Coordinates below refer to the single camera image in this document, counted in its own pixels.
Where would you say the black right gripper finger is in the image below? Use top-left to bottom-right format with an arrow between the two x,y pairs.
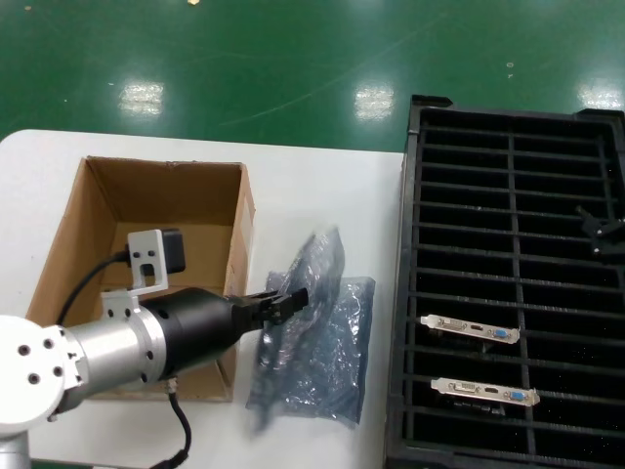
575,204 -> 625,265

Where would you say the black slotted plastic container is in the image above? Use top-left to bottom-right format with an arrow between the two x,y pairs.
385,95 -> 625,469

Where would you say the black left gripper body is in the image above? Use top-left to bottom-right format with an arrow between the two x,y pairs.
146,287 -> 258,380

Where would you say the brown cardboard box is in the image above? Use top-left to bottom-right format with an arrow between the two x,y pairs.
26,155 -> 256,404

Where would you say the antistatic bag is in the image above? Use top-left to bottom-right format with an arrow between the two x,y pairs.
246,225 -> 351,437
246,271 -> 376,431

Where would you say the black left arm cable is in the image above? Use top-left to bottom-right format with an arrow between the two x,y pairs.
56,249 -> 131,326

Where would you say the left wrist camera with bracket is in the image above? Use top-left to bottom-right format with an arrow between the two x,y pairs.
101,227 -> 188,315

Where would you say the graphics card with metal bracket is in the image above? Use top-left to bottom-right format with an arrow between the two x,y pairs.
420,315 -> 521,354
431,377 -> 541,417

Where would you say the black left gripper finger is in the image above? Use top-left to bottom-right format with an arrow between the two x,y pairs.
253,310 -> 294,329
229,287 -> 310,314

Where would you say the flat empty antistatic bag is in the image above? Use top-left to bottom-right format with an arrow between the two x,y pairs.
246,271 -> 376,431

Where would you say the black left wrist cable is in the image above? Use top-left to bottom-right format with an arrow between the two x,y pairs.
154,379 -> 192,469

